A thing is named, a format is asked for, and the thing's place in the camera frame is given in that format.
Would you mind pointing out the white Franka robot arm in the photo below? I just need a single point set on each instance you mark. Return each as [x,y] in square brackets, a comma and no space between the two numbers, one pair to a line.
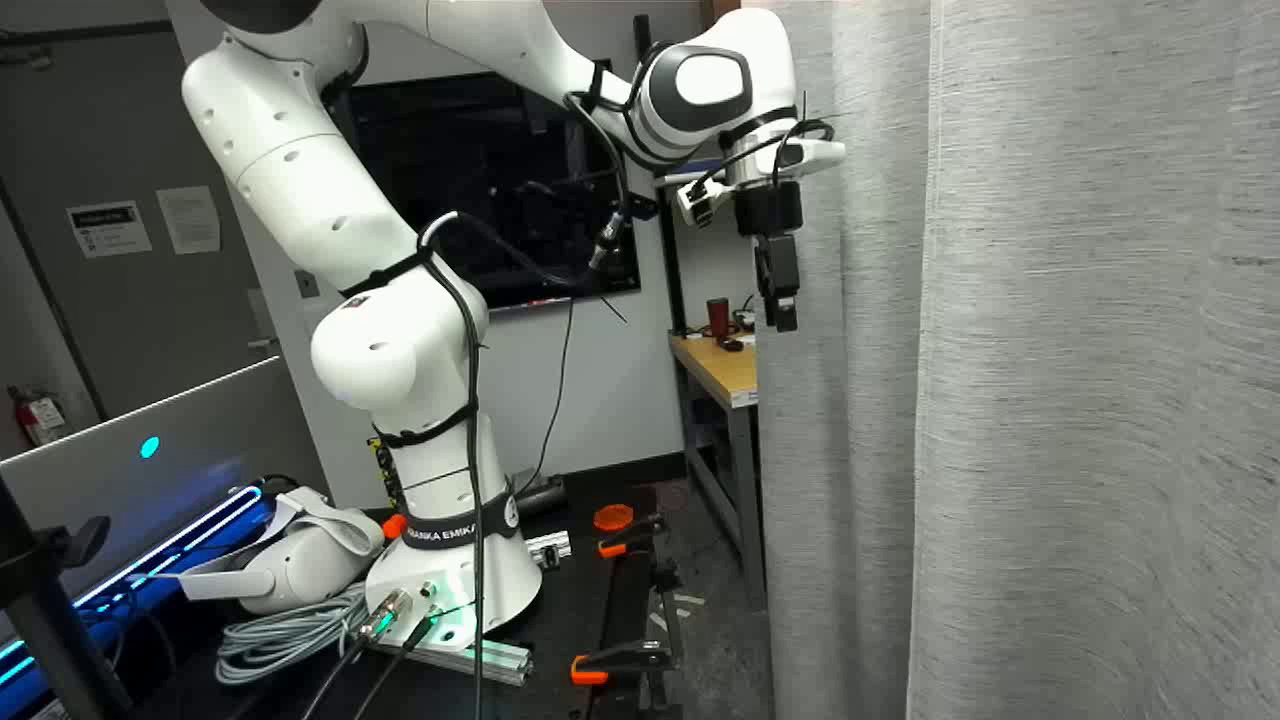
[384,346]

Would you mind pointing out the grey fabric curtain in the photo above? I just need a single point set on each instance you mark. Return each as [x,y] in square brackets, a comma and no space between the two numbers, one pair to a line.
[1092,375]

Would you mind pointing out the small dark red cup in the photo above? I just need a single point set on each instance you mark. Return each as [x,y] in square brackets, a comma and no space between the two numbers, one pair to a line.
[719,322]

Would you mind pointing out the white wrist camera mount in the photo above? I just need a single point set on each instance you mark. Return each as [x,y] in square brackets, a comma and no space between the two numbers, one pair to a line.
[707,198]

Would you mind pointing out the white printed door sign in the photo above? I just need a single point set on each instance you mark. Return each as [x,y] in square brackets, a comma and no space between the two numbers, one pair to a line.
[108,231]

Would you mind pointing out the black tripod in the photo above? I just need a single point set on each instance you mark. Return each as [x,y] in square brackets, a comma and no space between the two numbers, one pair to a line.
[46,614]

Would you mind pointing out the white VR headset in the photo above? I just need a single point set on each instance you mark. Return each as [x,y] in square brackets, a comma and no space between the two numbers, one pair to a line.
[302,553]

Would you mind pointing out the grey wall switch plate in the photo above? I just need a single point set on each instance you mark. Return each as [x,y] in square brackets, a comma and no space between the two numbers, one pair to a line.
[311,284]

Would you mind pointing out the wooden top workbench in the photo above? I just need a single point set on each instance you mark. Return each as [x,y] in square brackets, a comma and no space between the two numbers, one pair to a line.
[725,366]

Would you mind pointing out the orange black bar clamp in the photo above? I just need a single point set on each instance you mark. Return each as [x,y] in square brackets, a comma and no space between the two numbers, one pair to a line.
[616,516]
[601,664]

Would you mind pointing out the grey door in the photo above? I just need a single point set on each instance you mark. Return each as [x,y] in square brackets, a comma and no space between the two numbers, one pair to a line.
[120,304]

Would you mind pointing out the black wall monitor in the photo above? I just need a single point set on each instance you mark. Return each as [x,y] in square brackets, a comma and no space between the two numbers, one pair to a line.
[492,174]

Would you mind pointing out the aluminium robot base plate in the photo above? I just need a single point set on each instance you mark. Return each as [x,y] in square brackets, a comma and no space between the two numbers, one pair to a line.
[466,651]

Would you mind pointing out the plain white paper sheet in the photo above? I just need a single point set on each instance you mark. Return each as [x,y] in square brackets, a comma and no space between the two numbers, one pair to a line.
[189,221]

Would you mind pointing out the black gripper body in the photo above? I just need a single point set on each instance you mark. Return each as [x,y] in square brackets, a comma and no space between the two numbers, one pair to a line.
[779,215]

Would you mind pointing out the silver laptop with blue glow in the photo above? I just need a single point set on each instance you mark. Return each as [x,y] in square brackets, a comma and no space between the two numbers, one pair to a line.
[160,453]

